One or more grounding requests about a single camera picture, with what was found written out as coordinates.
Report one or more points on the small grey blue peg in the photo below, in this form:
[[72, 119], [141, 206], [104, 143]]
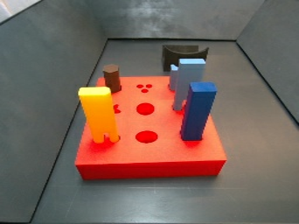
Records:
[[173, 76]]

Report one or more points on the black curved holder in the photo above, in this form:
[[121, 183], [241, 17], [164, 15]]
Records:
[[175, 52]]

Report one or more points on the dark blue rectangular peg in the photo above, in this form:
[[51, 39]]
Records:
[[197, 108]]

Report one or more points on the light blue rectangular peg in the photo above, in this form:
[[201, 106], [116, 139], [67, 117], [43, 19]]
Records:
[[189, 72]]

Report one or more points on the yellow two prong peg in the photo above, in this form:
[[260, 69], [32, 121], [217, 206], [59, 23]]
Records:
[[97, 106]]

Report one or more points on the red peg board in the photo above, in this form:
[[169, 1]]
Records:
[[149, 150]]

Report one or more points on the brown hexagonal peg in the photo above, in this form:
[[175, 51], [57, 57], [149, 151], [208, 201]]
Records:
[[111, 77]]

